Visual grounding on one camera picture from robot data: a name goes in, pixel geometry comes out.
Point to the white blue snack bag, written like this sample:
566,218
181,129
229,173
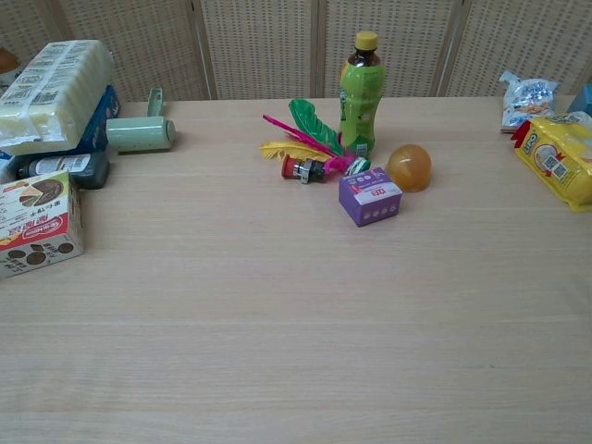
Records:
527,102

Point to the purple small box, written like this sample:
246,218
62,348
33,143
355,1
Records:
369,197

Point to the green lint roller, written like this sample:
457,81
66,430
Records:
141,133

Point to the colourful feather shuttlecock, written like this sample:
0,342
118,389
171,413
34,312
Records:
319,139

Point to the dark grey bottle white label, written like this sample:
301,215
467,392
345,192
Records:
69,168

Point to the red emergency push button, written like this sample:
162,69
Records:
303,168

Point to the cereal biscuit carton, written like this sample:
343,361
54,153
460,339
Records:
37,222

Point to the green tea bottle yellow cap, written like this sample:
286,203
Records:
361,111

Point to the pale yellow sponge pack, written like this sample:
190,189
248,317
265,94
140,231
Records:
51,94

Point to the orange translucent dome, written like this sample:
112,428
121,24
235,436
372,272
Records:
409,168

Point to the orange brown round object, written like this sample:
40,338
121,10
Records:
7,60

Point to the folding perforated screen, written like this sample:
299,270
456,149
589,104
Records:
296,46

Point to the yellow snack bag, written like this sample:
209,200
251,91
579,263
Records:
557,159

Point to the light blue box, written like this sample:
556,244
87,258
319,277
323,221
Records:
583,99

